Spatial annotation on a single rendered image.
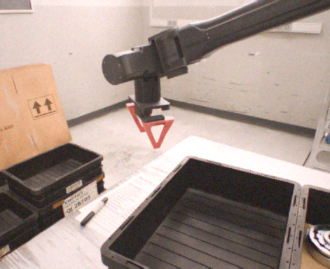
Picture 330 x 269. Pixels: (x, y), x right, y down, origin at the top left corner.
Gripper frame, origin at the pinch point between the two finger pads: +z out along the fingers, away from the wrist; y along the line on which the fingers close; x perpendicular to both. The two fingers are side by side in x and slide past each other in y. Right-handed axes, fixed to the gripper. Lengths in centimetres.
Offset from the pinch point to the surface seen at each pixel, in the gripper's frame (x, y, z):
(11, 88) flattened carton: -54, -225, 37
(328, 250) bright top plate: 27.8, 28.9, 18.6
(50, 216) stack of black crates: -30, -60, 61
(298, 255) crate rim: 15.1, 32.1, 11.5
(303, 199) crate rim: 27.8, 20.9, 11.7
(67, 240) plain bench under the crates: -22.4, -11.1, 33.6
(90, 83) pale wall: 23, -294, 57
